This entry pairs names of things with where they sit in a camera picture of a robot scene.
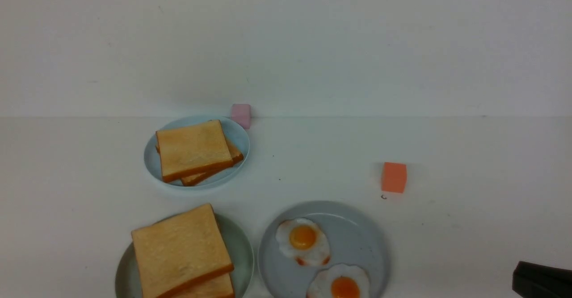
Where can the rear fried egg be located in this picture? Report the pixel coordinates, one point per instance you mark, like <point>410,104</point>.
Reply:
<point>303,241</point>

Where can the pink foam cube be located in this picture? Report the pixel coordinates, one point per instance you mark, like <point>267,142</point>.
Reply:
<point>241,114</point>

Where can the toast slice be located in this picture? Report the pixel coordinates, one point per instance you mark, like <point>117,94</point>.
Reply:
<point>219,287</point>
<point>187,150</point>
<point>195,179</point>
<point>180,252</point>

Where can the orange foam cube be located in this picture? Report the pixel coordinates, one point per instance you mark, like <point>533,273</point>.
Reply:
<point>394,177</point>

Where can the front fried egg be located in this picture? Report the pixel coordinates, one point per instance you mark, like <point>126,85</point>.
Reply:
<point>340,281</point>

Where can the light blue bread plate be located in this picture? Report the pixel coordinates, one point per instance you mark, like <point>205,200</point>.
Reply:
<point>232,130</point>

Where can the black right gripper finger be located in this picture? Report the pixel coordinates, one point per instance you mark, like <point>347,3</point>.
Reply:
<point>538,281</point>

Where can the fried egg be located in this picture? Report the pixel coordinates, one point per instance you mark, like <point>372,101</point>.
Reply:
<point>340,281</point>
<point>303,241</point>

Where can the grey egg plate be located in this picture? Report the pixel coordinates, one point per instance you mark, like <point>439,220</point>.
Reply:
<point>354,239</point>

